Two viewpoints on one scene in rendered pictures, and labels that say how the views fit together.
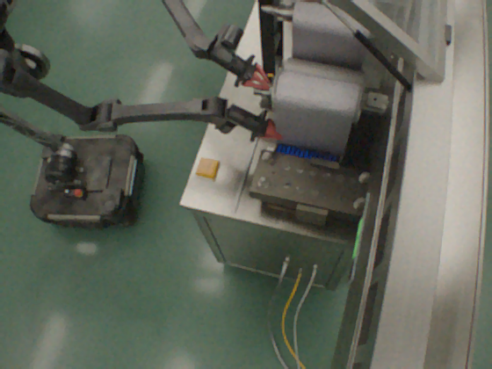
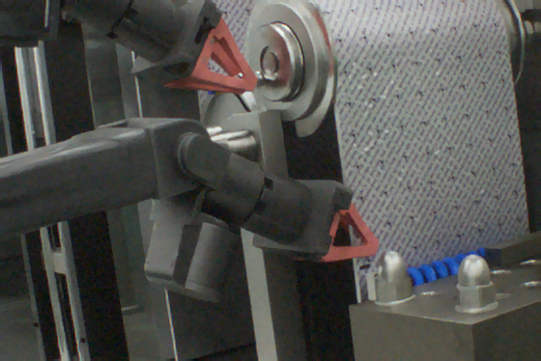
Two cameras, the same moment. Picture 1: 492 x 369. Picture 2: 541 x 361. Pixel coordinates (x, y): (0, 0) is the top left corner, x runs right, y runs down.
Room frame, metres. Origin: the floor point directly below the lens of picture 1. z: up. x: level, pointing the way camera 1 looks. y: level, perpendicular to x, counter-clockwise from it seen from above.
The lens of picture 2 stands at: (0.24, 0.82, 1.25)
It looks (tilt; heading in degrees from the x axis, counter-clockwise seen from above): 6 degrees down; 302
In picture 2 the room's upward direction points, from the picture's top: 8 degrees counter-clockwise
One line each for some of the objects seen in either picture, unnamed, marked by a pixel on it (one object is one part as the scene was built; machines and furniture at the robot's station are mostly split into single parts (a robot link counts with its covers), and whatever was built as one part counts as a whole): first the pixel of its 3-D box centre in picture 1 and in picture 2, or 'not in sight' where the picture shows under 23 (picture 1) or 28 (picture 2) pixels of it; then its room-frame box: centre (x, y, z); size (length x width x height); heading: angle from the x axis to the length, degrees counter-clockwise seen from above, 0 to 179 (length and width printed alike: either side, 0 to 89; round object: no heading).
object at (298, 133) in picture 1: (310, 136); (441, 185); (0.69, -0.23, 1.11); 0.23 x 0.01 x 0.18; 65
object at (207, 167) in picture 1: (207, 168); not in sight; (0.76, 0.13, 0.91); 0.07 x 0.07 x 0.02; 65
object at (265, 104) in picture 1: (270, 112); (259, 270); (0.85, -0.13, 1.05); 0.06 x 0.05 x 0.31; 65
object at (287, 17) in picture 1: (288, 11); not in sight; (1.04, -0.24, 1.33); 0.06 x 0.06 x 0.06; 65
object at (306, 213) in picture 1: (311, 215); not in sight; (0.48, -0.19, 0.96); 0.10 x 0.03 x 0.11; 65
